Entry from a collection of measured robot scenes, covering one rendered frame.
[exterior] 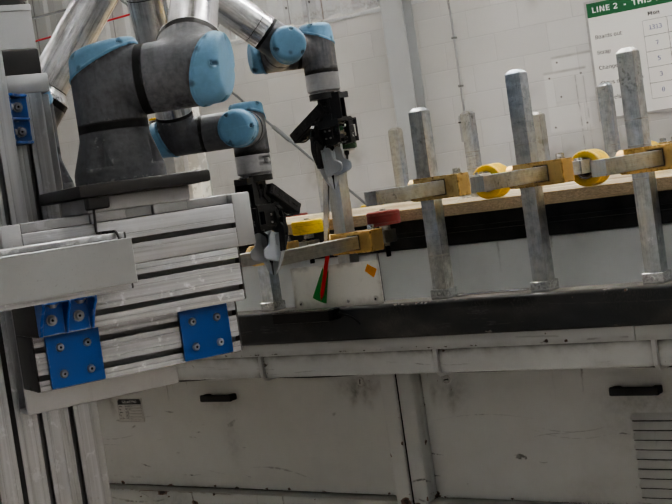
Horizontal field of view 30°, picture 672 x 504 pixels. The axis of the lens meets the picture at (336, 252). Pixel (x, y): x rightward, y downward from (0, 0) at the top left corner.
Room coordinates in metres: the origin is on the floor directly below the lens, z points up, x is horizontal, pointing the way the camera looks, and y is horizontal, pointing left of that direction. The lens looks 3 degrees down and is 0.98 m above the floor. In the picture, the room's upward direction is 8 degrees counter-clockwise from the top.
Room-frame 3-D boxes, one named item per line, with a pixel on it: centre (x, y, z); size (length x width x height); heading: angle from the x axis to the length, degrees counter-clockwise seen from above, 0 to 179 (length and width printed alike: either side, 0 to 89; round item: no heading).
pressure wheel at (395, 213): (2.99, -0.12, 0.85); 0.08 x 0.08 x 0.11
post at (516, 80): (2.63, -0.42, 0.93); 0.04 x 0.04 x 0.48; 53
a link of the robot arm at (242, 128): (2.54, 0.17, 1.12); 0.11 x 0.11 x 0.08; 84
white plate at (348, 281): (2.93, 0.01, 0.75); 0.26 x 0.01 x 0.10; 53
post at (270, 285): (3.08, 0.17, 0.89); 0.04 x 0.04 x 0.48; 53
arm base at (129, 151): (2.09, 0.34, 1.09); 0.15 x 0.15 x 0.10
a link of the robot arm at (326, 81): (2.80, -0.03, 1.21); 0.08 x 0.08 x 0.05
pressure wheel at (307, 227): (3.16, 0.06, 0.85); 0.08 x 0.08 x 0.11
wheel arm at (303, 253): (2.84, 0.00, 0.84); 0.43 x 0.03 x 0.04; 143
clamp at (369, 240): (2.92, -0.05, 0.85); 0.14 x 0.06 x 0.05; 53
